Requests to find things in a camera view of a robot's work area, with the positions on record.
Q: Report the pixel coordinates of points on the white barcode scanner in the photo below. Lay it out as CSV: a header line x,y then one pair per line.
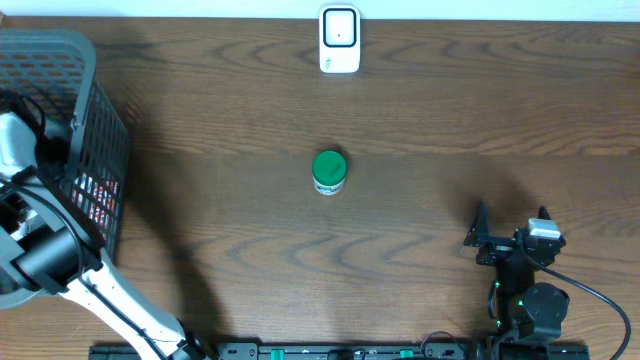
x,y
339,39

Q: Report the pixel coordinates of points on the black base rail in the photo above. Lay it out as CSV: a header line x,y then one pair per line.
x,y
433,350

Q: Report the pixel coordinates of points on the green lid jar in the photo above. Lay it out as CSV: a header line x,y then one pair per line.
x,y
329,172

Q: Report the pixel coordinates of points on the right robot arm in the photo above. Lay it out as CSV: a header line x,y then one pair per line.
x,y
525,310

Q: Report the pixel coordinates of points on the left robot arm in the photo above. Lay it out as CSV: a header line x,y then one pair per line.
x,y
61,192

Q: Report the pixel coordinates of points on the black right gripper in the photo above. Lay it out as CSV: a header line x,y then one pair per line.
x,y
478,235

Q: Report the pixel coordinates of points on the grey plastic mesh basket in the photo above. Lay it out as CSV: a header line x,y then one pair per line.
x,y
58,69

